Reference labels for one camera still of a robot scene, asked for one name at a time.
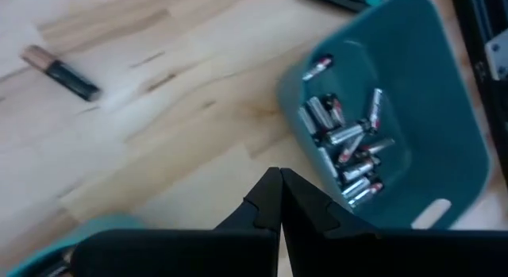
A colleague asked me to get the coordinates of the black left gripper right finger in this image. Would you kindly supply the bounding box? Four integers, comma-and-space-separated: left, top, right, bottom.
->
280, 167, 508, 277

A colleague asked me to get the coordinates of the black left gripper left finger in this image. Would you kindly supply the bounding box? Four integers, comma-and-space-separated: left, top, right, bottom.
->
70, 167, 284, 277

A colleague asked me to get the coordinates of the bright teal plastic bin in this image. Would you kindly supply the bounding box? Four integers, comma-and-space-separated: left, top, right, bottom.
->
6, 213, 144, 277

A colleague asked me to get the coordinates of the dark blue-teal plastic bin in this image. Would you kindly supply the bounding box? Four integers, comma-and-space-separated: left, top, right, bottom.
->
275, 0, 492, 231

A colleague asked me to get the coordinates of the silver black Energizer battery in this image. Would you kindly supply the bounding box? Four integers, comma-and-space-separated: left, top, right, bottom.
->
325, 94, 347, 127
302, 56, 334, 82

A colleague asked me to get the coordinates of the copper black battery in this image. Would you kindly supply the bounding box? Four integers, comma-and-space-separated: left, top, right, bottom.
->
19, 44, 102, 103

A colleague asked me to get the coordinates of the black aluminium table frame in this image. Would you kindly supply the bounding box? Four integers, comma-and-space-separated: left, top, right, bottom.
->
449, 0, 508, 187

